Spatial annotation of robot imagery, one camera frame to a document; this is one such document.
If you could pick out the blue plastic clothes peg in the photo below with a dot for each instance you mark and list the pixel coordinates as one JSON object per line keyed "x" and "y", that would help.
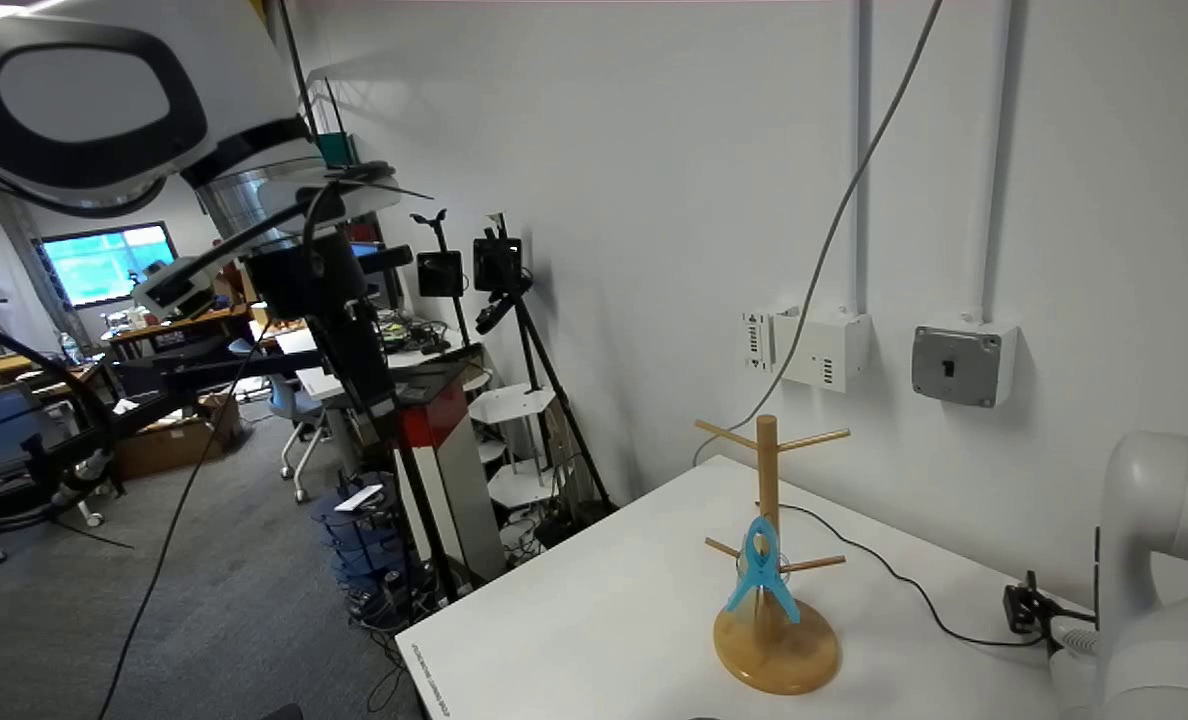
{"x": 763, "y": 570}

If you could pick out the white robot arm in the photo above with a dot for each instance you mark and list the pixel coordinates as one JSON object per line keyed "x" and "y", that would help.
{"x": 1147, "y": 581}

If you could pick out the wooden peg stand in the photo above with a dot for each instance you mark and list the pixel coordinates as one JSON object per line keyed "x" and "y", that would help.
{"x": 755, "y": 643}

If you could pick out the red and white cabinet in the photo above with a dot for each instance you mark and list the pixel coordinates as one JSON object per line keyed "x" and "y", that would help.
{"x": 439, "y": 428}

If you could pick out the computer monitor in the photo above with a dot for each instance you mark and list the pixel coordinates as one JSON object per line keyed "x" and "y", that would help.
{"x": 107, "y": 265}

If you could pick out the black white overhead lamp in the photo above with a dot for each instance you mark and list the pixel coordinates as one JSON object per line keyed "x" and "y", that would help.
{"x": 110, "y": 98}

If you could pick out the black camera tripod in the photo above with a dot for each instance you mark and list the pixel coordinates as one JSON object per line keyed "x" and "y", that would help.
{"x": 503, "y": 274}

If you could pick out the white wall adapter box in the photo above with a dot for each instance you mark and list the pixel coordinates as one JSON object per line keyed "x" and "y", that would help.
{"x": 765, "y": 336}

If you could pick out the white wall junction box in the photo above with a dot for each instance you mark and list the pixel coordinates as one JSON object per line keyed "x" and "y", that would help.
{"x": 827, "y": 350}

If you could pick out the grey wall socket box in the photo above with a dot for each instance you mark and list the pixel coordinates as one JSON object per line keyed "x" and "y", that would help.
{"x": 967, "y": 367}

